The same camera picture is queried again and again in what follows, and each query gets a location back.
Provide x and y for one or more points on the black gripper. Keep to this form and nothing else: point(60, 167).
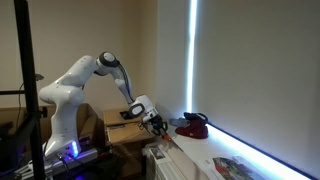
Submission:
point(155, 121)

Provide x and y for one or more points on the robot base platform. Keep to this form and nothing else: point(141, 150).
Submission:
point(83, 155)

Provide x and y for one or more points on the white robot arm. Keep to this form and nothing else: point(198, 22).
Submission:
point(66, 93)

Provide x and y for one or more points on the grey folded cloth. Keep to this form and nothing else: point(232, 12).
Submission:
point(176, 122)

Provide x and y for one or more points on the dark red cap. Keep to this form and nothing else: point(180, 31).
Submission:
point(195, 131)

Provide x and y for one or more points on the black grey rectangular device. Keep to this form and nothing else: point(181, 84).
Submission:
point(126, 115)

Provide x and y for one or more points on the white slatted heater unit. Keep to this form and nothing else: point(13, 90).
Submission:
point(166, 170)

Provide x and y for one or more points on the brown cardboard box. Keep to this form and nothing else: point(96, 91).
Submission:
point(87, 120)

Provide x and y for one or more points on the colourful printed magazine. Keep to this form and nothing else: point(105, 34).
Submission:
point(230, 168)

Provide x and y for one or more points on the wide white roller blind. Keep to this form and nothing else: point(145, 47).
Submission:
point(260, 73)

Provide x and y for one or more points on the black stand pole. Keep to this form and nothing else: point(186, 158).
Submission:
point(25, 66)

